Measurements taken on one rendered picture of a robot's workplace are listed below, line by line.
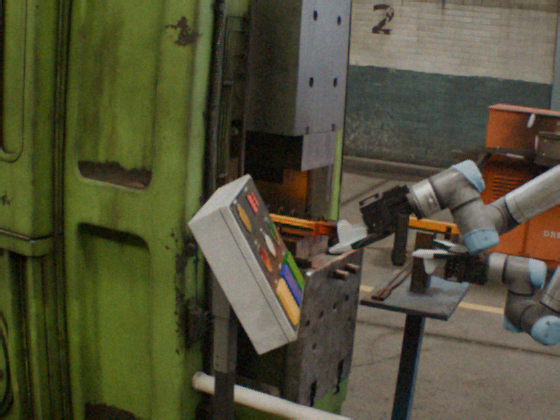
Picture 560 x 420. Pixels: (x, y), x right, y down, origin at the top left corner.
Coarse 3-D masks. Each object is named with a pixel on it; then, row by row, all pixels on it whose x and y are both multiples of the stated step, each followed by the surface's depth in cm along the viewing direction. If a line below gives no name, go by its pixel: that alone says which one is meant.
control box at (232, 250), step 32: (224, 192) 144; (256, 192) 155; (192, 224) 125; (224, 224) 125; (256, 224) 140; (224, 256) 126; (256, 256) 127; (224, 288) 127; (256, 288) 127; (256, 320) 128; (288, 320) 128
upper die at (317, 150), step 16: (256, 144) 190; (272, 144) 187; (288, 144) 185; (304, 144) 184; (320, 144) 192; (256, 160) 191; (272, 160) 188; (288, 160) 186; (304, 160) 185; (320, 160) 194
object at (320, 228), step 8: (272, 216) 204; (280, 216) 205; (296, 224) 200; (304, 224) 199; (312, 224) 198; (320, 224) 197; (328, 224) 197; (320, 232) 197; (328, 232) 197; (336, 232) 196
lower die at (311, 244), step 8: (280, 224) 202; (288, 224) 200; (288, 232) 195; (296, 232) 195; (304, 232) 196; (312, 232) 196; (288, 240) 190; (296, 240) 190; (304, 240) 193; (312, 240) 197; (320, 240) 202; (288, 248) 190; (296, 248) 189; (304, 248) 194; (312, 248) 198; (320, 248) 203; (296, 256) 190; (304, 256) 194; (312, 256) 199
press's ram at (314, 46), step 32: (256, 0) 177; (288, 0) 172; (320, 0) 179; (256, 32) 178; (288, 32) 174; (320, 32) 182; (256, 64) 180; (288, 64) 176; (320, 64) 185; (256, 96) 182; (288, 96) 177; (320, 96) 188; (256, 128) 183; (288, 128) 179; (320, 128) 191
